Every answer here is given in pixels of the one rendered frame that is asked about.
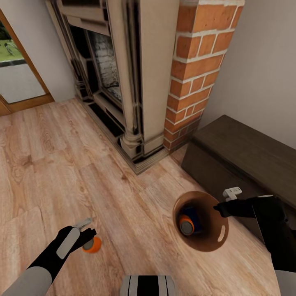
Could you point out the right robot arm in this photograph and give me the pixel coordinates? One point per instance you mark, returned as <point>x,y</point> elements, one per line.
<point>277,236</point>

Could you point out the trash can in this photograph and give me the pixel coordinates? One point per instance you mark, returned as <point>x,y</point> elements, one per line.
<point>211,221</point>

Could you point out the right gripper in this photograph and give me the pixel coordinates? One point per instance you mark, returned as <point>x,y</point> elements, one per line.
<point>230,208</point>

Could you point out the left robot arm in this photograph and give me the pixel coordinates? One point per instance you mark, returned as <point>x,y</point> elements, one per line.
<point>37,279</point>

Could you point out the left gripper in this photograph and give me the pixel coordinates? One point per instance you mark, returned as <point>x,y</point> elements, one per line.
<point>87,235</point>

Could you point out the can of soda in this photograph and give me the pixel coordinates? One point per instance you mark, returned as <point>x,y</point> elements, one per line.
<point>93,245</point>
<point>185,225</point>
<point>192,213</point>

